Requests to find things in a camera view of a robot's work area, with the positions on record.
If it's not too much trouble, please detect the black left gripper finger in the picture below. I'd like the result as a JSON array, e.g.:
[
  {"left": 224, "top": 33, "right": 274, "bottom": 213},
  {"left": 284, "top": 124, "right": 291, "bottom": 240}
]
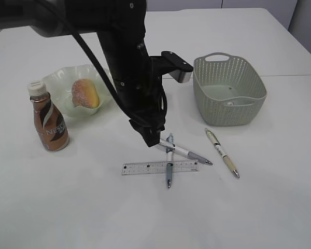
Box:
[{"left": 129, "top": 118, "right": 165, "bottom": 147}]

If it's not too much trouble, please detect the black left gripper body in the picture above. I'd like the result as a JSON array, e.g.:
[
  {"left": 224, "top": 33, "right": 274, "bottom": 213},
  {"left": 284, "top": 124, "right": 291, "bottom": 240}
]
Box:
[{"left": 111, "top": 57, "right": 168, "bottom": 130}]

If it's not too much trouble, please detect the white grey ballpoint pen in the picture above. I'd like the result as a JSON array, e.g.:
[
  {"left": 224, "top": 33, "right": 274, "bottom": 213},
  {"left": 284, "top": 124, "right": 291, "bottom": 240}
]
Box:
[{"left": 159, "top": 139, "right": 213, "bottom": 165}]

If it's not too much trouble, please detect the clear plastic ruler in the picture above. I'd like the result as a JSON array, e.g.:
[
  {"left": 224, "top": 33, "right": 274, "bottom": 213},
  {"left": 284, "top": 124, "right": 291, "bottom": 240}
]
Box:
[{"left": 122, "top": 160, "right": 199, "bottom": 175}]

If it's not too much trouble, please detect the yellow bread roll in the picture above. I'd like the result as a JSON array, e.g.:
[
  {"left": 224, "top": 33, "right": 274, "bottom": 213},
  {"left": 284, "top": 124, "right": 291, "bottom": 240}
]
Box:
[{"left": 72, "top": 79, "right": 100, "bottom": 109}]

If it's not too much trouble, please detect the cream ballpoint pen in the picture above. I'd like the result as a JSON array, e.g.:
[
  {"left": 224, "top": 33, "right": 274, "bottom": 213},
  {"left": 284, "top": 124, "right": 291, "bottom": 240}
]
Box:
[{"left": 205, "top": 128, "right": 240, "bottom": 179}]

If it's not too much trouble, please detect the brown coffee bottle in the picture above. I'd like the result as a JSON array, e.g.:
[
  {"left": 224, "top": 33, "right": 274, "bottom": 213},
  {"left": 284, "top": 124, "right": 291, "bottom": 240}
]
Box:
[{"left": 27, "top": 81, "right": 69, "bottom": 151}]

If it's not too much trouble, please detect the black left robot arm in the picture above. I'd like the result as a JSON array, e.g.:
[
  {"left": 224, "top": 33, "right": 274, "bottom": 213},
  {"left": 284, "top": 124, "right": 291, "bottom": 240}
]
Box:
[{"left": 0, "top": 1, "right": 169, "bottom": 147}]

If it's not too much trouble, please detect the blue patterned pen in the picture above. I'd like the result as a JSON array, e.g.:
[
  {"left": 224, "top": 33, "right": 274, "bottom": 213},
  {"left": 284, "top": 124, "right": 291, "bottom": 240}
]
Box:
[{"left": 166, "top": 133, "right": 174, "bottom": 189}]

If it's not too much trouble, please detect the frosted green wavy plate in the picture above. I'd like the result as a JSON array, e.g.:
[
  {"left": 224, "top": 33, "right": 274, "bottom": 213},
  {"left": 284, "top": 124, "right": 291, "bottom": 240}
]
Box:
[{"left": 42, "top": 64, "right": 112, "bottom": 118}]

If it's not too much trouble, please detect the green plastic woven basket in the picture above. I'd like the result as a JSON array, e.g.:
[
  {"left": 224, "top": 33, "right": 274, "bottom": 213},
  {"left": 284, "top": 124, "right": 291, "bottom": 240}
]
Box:
[{"left": 193, "top": 53, "right": 267, "bottom": 127}]

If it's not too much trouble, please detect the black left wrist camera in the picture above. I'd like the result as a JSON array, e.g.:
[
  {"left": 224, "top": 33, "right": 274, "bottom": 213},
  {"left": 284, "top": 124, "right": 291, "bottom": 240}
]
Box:
[{"left": 151, "top": 51, "right": 193, "bottom": 84}]

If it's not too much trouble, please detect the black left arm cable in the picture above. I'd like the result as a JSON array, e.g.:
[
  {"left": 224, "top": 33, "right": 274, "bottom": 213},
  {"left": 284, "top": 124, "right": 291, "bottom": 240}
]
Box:
[{"left": 36, "top": 0, "right": 135, "bottom": 122}]

